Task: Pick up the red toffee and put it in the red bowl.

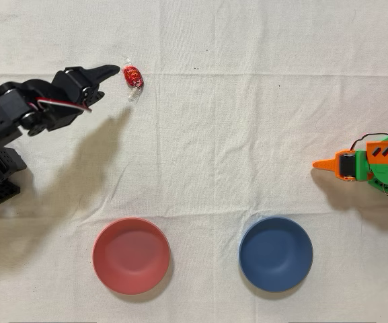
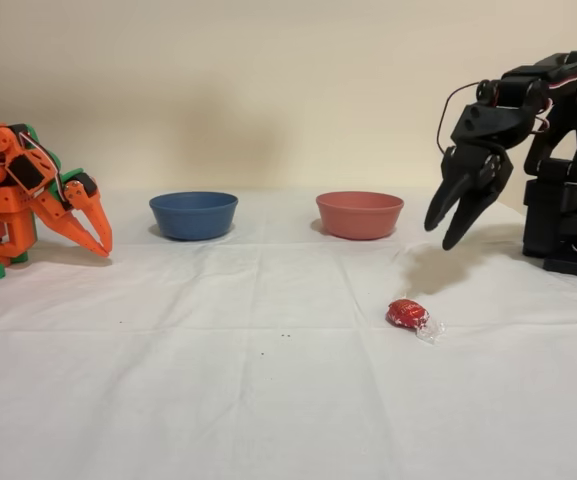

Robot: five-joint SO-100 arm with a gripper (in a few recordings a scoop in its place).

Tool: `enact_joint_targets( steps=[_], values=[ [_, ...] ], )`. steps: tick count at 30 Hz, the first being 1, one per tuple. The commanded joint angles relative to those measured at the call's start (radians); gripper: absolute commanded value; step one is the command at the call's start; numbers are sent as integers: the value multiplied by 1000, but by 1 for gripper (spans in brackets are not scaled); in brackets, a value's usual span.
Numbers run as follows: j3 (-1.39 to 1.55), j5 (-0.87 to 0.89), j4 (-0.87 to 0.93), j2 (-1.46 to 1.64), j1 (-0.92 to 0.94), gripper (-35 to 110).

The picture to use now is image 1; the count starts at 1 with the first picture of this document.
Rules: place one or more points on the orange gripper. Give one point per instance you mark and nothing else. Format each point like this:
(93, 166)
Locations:
(347, 165)

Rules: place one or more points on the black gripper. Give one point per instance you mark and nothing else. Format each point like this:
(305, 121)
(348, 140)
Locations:
(70, 82)

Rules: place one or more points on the red candy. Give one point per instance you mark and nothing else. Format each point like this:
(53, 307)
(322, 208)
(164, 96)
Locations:
(133, 75)

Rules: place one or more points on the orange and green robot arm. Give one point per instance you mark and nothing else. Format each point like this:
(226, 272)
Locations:
(382, 168)

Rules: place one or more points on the blue bowl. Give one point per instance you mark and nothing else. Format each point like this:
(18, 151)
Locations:
(276, 254)

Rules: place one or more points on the red bowl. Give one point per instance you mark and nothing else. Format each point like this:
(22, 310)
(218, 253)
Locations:
(131, 255)

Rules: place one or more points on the white tablecloth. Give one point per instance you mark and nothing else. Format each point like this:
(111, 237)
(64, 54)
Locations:
(214, 134)

